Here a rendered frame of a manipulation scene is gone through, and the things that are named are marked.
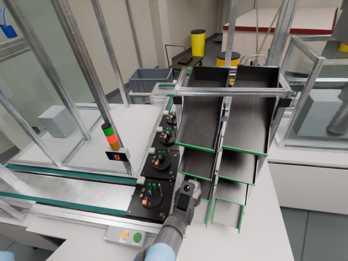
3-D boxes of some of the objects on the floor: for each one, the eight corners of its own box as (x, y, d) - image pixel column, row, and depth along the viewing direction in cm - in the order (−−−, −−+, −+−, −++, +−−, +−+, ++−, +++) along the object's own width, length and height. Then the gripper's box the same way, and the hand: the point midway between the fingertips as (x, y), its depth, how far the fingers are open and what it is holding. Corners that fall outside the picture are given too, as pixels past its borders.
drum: (238, 84, 393) (243, 52, 347) (231, 93, 367) (235, 59, 321) (219, 81, 415) (221, 50, 369) (211, 88, 389) (213, 57, 343)
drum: (195, 53, 579) (195, 29, 531) (207, 55, 557) (208, 29, 509) (188, 57, 553) (187, 32, 505) (200, 59, 532) (201, 33, 484)
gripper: (159, 229, 61) (179, 193, 80) (191, 242, 57) (204, 201, 76) (160, 209, 58) (180, 177, 77) (194, 222, 54) (207, 185, 73)
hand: (192, 186), depth 75 cm, fingers closed on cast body, 4 cm apart
